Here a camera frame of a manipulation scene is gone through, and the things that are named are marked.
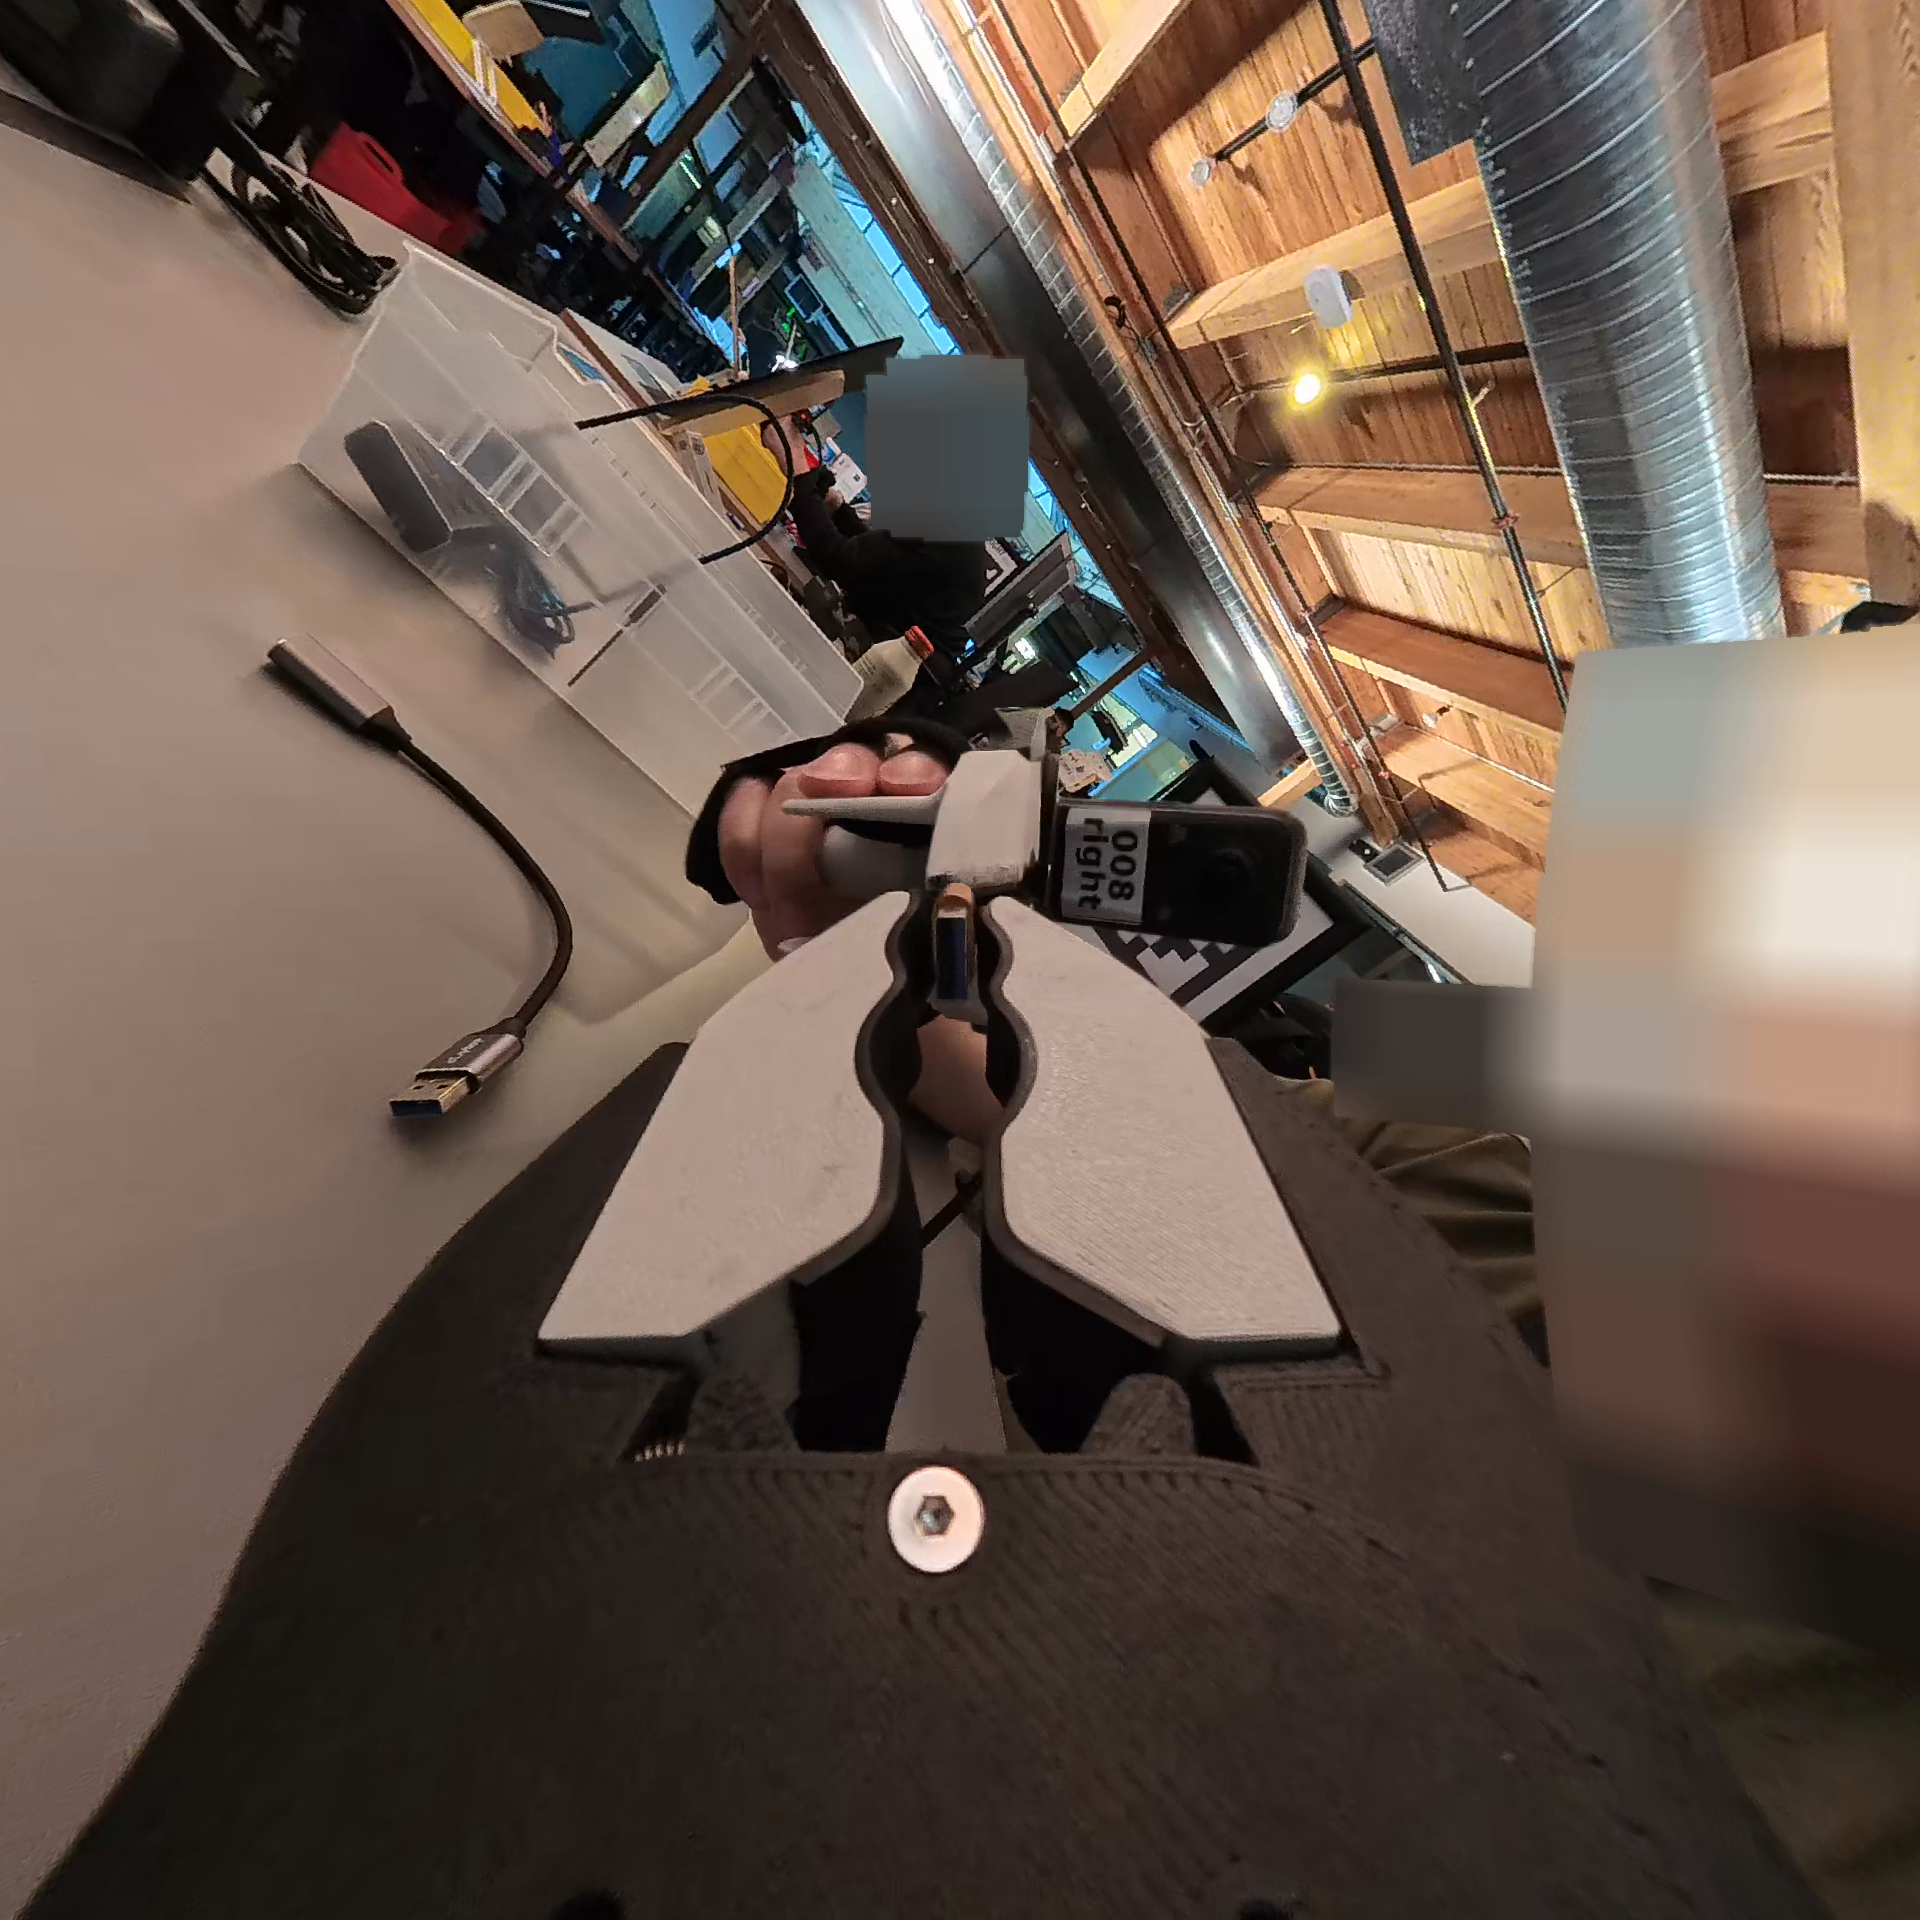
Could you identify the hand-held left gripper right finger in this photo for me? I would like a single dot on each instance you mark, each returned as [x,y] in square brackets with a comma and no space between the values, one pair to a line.
[1155,1185]

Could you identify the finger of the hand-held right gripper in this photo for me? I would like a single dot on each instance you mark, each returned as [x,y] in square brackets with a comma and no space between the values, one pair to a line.
[991,857]
[1005,787]

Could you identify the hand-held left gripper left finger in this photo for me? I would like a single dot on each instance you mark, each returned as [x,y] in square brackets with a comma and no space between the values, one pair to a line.
[735,1171]

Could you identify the clear plastic bin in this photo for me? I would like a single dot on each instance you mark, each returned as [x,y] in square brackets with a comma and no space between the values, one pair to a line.
[704,629]

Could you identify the black usb hub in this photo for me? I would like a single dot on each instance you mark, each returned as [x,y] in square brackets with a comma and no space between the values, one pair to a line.
[398,480]

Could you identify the person's right forearm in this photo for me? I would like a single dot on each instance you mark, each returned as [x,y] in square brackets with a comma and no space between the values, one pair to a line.
[955,1088]

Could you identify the person's right hand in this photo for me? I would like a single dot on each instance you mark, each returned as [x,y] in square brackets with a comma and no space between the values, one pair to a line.
[773,870]

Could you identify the framed tag sign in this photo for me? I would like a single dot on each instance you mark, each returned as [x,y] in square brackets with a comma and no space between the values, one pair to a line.
[1185,967]

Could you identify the white bottle orange cap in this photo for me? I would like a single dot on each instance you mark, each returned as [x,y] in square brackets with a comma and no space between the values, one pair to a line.
[893,681]

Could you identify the yellow storage bin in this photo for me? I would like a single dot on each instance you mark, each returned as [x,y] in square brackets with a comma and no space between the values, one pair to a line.
[744,465]

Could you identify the dark bin divider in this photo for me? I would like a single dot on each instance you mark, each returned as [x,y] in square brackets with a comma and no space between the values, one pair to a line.
[616,638]

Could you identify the thin dark board stand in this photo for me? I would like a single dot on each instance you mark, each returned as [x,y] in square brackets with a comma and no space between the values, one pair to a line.
[750,393]

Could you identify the red storage bin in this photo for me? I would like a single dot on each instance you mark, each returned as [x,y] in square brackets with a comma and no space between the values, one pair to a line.
[376,172]

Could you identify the black power adapter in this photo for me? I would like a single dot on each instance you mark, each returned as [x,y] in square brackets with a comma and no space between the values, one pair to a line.
[89,61]

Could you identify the silver air duct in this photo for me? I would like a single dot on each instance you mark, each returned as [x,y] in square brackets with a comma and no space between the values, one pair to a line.
[1622,376]

